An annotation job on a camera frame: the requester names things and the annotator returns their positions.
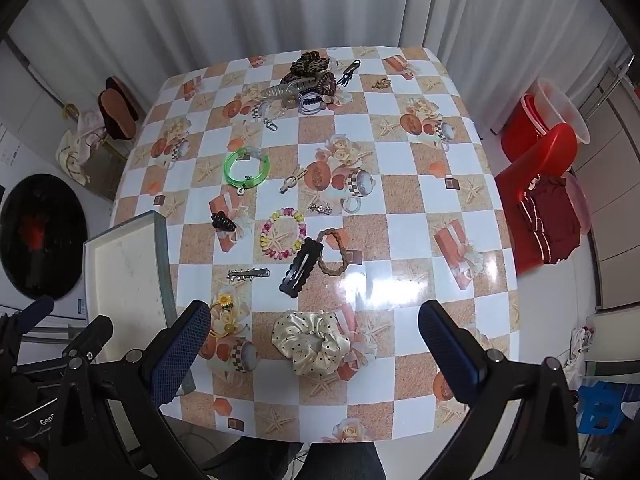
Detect cream polka dot scrunchie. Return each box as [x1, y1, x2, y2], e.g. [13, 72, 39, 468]
[271, 309, 351, 377]

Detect white tray with grey rim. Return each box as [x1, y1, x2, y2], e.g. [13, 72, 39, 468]
[82, 210, 197, 398]

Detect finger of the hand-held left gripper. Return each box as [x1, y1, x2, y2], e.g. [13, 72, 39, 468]
[10, 295, 55, 333]
[62, 315, 115, 361]

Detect white washing machine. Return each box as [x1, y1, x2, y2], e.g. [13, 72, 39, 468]
[0, 42, 118, 323]

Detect dark red clothes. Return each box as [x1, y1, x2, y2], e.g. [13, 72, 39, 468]
[517, 174, 582, 266]

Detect colourful beaded bracelet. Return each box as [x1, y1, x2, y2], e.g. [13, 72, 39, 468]
[259, 207, 307, 261]

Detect beige cabinet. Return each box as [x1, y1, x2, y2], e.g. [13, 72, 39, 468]
[575, 50, 640, 311]

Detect checkered printed tablecloth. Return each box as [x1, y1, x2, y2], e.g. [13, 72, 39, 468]
[109, 46, 521, 445]

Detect leopard print hair claw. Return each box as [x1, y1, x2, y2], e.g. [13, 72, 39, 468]
[290, 50, 333, 78]

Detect brown braided hair tie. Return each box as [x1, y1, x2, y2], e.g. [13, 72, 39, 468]
[315, 227, 352, 277]

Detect red plastic bucket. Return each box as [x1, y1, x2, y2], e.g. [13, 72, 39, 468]
[501, 94, 551, 161]

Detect silver metal hair clip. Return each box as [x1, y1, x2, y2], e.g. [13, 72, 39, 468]
[227, 267, 272, 281]

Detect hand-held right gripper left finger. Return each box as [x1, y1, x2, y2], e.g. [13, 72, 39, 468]
[47, 300, 213, 480]

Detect blue plastic stool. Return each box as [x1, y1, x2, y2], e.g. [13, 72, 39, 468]
[575, 380, 631, 436]

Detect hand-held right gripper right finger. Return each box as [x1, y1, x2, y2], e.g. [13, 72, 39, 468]
[417, 300, 583, 480]

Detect cream cloth bag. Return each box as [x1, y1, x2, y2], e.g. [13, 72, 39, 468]
[55, 105, 108, 186]

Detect red plastic chair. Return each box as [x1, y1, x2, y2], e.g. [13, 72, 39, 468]
[494, 122, 581, 276]

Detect black metal hair clip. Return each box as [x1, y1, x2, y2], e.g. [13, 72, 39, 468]
[336, 59, 362, 86]

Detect blue and lilac hair tie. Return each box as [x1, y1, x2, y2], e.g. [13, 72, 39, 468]
[298, 91, 326, 115]

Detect black scalloped snap hair clip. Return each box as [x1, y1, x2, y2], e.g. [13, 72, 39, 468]
[278, 236, 325, 299]

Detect metal alligator hair clip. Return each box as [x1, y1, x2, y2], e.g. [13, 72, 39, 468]
[280, 165, 308, 195]

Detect white tote bag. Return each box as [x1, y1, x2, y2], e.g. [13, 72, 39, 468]
[567, 327, 598, 376]

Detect yellow flower hair tie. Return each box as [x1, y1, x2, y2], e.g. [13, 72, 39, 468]
[210, 294, 238, 338]

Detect beaded keychain with clasp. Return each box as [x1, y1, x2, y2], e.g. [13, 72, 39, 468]
[262, 102, 288, 132]

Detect pink plastic basin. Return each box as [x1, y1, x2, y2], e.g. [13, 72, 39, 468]
[565, 172, 593, 236]

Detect clear plastic hair claw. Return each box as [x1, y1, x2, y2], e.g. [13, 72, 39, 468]
[260, 79, 316, 103]

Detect white curtain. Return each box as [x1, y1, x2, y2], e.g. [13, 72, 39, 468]
[10, 0, 631, 136]

